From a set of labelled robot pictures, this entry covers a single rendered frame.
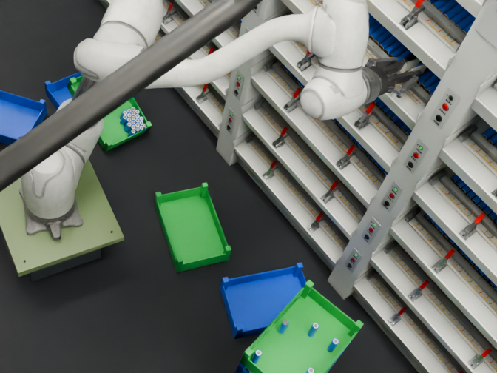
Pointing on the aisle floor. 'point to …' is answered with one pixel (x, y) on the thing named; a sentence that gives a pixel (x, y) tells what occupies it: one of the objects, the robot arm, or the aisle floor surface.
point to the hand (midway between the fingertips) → (413, 67)
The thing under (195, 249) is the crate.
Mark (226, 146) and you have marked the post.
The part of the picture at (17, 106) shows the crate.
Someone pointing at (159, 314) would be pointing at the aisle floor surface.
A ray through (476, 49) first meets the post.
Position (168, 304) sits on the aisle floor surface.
